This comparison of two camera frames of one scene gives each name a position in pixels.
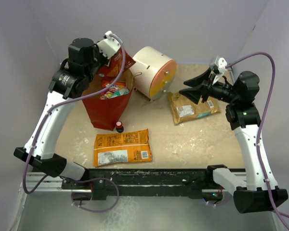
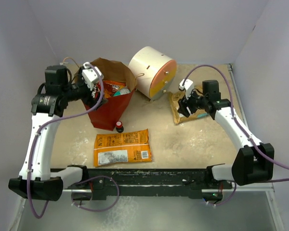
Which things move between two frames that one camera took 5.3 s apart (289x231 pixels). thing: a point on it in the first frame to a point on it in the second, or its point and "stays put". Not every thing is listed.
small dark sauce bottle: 119,127 stays put
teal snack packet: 121,92 stays put
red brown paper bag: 104,114 stays put
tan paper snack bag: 183,109 stays put
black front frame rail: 147,182 stays put
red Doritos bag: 112,68 to 109,87
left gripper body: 100,58 to 83,91
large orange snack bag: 129,147 stays put
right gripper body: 217,91 to 199,101
